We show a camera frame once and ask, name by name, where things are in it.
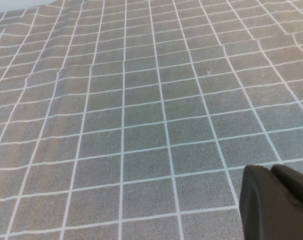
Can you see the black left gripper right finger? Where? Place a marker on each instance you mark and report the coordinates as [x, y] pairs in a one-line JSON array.
[[295, 187]]

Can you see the grey white-grid tablecloth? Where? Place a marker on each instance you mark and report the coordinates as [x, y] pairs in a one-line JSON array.
[[141, 120]]

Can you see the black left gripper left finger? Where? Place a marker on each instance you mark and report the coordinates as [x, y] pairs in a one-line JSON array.
[[266, 217]]

